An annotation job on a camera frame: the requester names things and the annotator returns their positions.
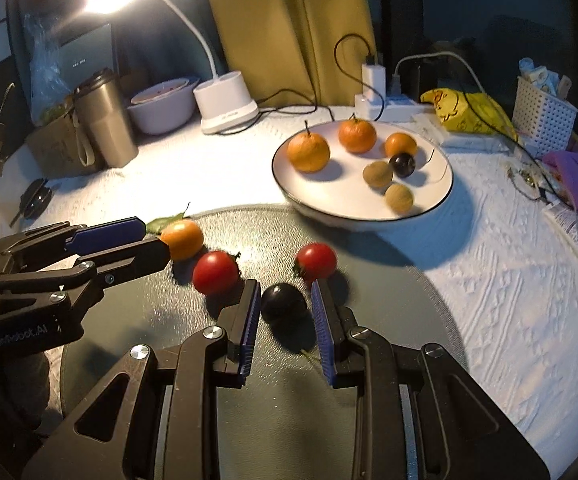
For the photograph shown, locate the large orange tangerine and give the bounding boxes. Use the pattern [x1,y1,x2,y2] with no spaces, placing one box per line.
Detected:
[287,121,330,173]
[338,114,377,154]

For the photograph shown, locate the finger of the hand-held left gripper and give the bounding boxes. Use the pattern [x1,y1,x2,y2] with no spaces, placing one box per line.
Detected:
[0,216,147,271]
[0,237,172,333]

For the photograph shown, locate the white plate with dark rim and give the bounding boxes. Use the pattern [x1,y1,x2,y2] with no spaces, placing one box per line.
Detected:
[271,120,454,233]

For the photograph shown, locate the small display screen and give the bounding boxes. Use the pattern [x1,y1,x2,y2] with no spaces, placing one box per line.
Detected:
[61,22,120,81]

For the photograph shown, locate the green leaf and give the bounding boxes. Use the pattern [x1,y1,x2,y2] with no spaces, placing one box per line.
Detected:
[146,202,192,235]

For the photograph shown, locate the clear plastic bag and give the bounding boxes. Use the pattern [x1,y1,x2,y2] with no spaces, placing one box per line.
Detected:
[24,12,77,126]

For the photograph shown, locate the white textured tablecloth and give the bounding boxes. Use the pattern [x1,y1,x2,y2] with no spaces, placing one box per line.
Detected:
[0,105,578,461]

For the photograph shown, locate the yellow plastic bag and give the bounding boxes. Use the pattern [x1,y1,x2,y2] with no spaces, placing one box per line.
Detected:
[420,87,520,143]

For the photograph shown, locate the white cable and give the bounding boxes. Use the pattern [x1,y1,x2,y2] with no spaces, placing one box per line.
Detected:
[394,52,487,96]

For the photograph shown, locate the white woven basket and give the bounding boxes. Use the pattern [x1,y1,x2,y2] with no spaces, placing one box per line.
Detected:
[511,75,578,158]

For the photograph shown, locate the black lamp cable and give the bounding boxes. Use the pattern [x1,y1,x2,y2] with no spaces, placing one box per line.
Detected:
[219,89,320,135]

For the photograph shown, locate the white desk lamp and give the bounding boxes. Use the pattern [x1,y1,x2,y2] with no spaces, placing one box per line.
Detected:
[76,0,260,135]

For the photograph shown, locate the white printed tube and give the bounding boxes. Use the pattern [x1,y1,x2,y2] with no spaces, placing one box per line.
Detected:
[541,200,578,276]

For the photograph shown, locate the purple cloth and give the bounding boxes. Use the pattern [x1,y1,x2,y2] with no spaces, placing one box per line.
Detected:
[541,150,578,221]

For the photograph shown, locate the black round object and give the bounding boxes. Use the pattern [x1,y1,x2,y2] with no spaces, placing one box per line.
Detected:
[9,178,62,226]

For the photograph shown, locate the small patterned bowl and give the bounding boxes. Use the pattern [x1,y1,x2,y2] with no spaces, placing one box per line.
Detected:
[131,78,192,106]

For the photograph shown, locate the small orange tangerine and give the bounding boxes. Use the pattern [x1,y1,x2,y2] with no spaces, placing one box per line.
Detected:
[385,132,418,158]
[160,219,204,262]

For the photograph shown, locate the white charger plug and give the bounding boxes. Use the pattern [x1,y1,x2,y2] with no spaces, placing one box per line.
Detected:
[361,52,386,98]

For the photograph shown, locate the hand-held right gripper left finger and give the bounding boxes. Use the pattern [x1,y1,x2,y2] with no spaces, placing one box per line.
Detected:
[21,280,262,480]

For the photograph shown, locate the steel tumbler with strap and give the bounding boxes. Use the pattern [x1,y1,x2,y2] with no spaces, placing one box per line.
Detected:
[71,69,140,168]

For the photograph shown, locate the brown longan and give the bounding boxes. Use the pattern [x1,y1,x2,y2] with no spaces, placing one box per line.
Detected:
[363,161,394,188]
[385,183,414,214]

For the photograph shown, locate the white power strip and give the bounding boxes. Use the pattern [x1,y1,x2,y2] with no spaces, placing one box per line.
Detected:
[354,91,437,122]

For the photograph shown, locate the thin black cable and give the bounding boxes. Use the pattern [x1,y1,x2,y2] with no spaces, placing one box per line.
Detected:
[461,92,577,211]

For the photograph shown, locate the pale rolled packets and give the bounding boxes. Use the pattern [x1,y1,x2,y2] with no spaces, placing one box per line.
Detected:
[519,57,574,98]

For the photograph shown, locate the red cherry tomato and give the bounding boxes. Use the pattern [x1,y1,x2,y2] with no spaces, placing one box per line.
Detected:
[294,242,338,283]
[192,251,242,296]

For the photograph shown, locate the stacked purple bowls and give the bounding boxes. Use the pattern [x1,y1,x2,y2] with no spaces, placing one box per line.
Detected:
[128,80,200,135]

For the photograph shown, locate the dark window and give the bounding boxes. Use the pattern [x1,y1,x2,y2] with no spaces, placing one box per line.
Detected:
[369,0,578,91]

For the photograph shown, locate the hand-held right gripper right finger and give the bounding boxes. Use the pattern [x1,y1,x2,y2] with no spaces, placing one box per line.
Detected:
[310,280,552,480]

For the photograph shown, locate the yellow curtain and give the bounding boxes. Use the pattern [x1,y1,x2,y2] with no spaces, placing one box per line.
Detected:
[201,0,377,108]

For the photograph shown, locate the cardboard box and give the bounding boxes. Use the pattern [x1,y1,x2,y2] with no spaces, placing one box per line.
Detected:
[24,105,104,178]

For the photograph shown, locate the dark purple plum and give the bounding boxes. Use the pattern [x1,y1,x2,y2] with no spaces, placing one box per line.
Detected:
[261,282,308,323]
[389,150,444,181]

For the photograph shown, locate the round grey tray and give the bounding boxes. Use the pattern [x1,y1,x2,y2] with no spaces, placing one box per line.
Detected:
[49,204,470,480]

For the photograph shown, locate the black charger cable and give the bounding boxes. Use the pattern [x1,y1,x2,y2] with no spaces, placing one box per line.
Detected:
[334,34,377,123]

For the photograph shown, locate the white flat package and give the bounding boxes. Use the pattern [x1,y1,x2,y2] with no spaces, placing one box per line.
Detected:
[409,112,512,153]

